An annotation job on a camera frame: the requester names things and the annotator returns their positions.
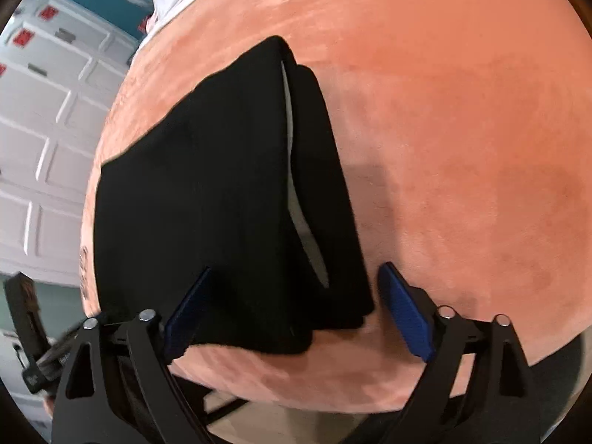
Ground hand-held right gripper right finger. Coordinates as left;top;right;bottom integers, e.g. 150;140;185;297
378;262;542;444

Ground orange velvet blanket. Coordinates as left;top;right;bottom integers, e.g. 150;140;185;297
78;0;592;416

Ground white panelled wardrobe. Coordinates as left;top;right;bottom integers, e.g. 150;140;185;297
0;0;139;287

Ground black metal frame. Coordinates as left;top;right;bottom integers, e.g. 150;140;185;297
173;372;253;428

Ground black pants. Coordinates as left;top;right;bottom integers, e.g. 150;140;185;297
92;34;376;357

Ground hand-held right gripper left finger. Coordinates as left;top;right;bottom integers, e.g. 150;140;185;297
51;267;215;444

